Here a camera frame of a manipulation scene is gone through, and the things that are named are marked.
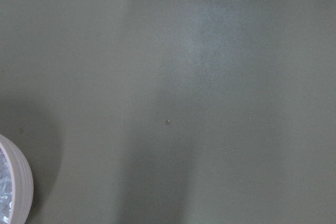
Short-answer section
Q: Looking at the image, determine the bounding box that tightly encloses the pink bowl of ice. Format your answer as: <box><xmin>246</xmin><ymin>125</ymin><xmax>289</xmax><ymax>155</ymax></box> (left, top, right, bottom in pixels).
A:
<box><xmin>1</xmin><ymin>136</ymin><xmax>34</xmax><ymax>224</ymax></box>

